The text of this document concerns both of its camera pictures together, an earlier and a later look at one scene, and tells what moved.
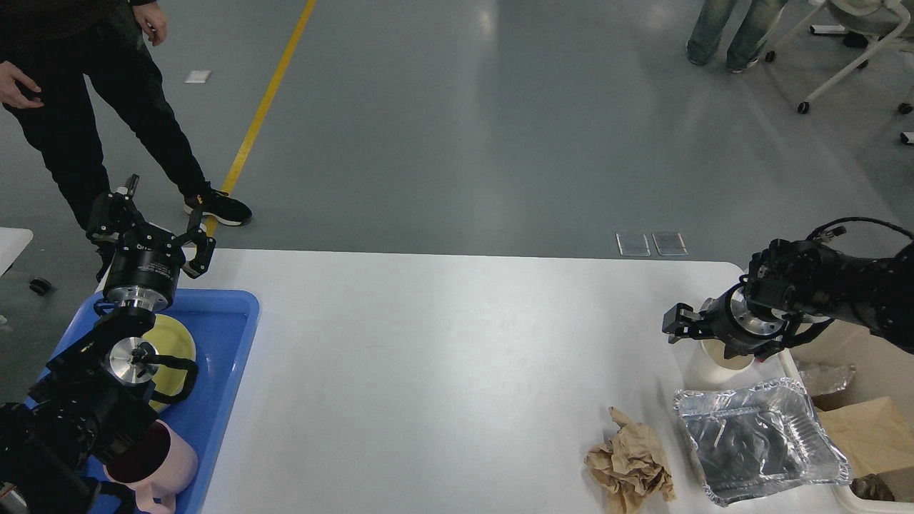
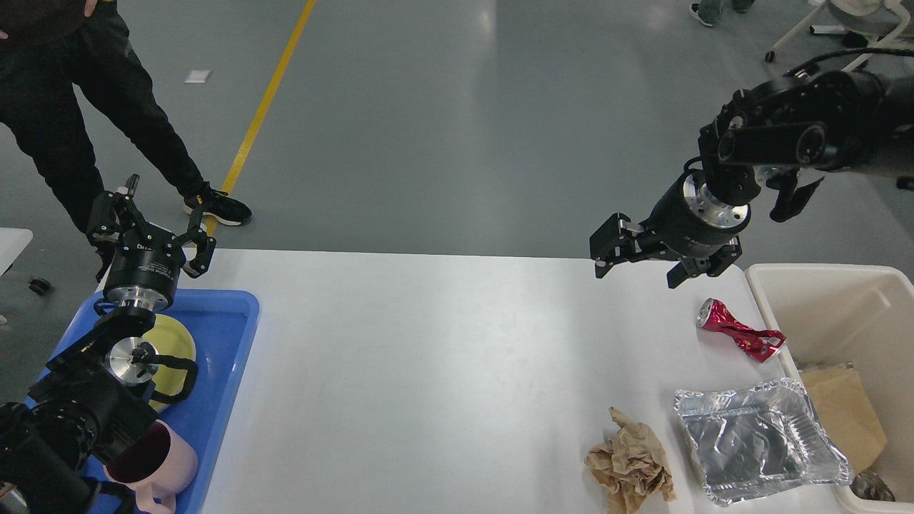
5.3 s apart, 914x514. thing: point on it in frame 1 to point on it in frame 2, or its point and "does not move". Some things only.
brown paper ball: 628,465 does not move
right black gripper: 732,318 to 689,220
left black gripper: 143,271 does not move
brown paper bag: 875,435 to 850,423
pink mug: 158,466 does not move
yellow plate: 171,338 does not move
